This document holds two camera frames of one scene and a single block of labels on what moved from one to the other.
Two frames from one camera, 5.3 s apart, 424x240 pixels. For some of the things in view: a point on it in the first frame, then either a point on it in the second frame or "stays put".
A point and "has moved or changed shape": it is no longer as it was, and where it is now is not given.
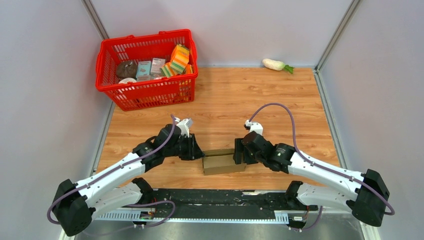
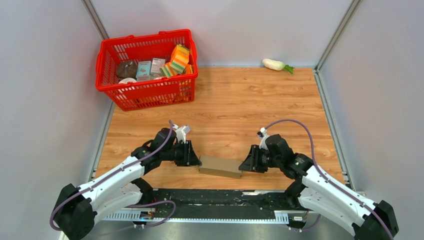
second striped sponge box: [167, 70] stays put
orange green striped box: [180, 58] stays put
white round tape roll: [127, 80] stays put
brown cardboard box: [221, 161] has moved or changed shape
